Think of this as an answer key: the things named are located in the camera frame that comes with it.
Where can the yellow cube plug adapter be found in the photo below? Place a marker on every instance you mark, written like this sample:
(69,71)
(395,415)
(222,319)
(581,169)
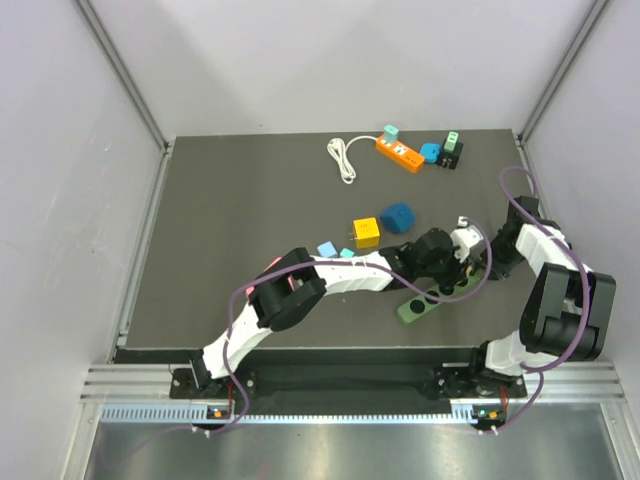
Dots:
(366,233)

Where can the light blue plug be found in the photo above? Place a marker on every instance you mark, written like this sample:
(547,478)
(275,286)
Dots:
(327,250)

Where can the blue cube plug adapter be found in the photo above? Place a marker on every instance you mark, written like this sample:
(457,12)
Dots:
(398,218)

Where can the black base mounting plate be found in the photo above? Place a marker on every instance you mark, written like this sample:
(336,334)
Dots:
(427,381)

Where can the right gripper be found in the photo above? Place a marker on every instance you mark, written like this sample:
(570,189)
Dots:
(497,272)

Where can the pink triangular socket adapter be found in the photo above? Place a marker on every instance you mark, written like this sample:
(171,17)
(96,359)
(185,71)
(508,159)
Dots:
(258,281)

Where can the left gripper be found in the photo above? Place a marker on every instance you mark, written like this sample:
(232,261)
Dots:
(456,272)

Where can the teal charger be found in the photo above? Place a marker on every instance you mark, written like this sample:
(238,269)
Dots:
(390,134)

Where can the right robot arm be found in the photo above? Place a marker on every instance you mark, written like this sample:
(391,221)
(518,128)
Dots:
(552,314)

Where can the orange power strip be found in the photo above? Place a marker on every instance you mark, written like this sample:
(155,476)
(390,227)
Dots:
(401,154)

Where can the green power strip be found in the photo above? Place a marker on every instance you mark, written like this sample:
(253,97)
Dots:
(420,306)

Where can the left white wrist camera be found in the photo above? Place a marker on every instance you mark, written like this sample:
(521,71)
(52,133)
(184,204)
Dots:
(465,238)

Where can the blue rounded plug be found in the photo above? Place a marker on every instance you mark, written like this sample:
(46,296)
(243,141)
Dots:
(430,152)

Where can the white slotted cable duct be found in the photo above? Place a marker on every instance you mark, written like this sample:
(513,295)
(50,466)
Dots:
(217,414)

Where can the black socket block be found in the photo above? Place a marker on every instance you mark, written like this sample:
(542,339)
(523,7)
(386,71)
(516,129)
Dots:
(449,159)

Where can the mint green charger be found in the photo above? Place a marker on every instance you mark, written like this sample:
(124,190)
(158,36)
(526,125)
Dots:
(451,141)

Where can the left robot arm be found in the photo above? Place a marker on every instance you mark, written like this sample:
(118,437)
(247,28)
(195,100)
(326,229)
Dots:
(285,293)

